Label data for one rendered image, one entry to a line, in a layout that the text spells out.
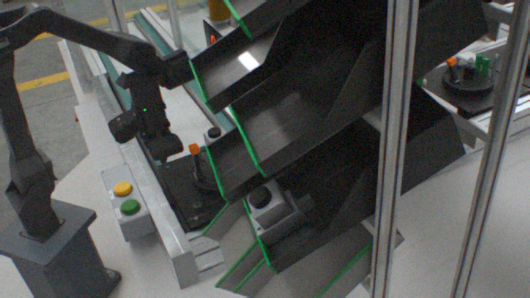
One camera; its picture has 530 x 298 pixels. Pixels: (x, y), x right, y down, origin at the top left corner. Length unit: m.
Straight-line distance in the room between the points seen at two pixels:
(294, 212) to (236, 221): 0.31
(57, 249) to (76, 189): 0.48
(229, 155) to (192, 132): 0.60
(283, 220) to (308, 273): 0.16
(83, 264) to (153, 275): 0.17
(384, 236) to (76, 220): 0.60
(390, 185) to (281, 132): 0.13
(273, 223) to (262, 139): 0.12
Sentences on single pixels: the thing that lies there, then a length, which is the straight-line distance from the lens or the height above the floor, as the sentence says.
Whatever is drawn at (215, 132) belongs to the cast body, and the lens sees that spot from 1.07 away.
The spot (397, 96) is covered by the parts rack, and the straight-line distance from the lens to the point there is 0.50.
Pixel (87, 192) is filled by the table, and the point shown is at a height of 0.86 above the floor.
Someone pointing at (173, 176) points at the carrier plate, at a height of 0.97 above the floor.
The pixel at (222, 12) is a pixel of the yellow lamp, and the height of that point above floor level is 1.28.
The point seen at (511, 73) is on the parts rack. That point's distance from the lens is 0.62.
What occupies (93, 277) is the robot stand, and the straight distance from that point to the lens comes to 1.08.
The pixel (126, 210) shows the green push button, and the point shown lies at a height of 0.97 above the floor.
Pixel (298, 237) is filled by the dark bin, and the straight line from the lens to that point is 0.66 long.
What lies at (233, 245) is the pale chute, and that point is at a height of 1.01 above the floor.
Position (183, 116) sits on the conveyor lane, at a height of 0.92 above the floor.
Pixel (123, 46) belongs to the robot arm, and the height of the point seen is 1.35.
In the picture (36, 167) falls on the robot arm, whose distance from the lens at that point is 0.92.
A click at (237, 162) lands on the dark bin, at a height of 1.20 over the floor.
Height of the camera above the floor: 1.69
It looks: 37 degrees down
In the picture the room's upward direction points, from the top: 6 degrees counter-clockwise
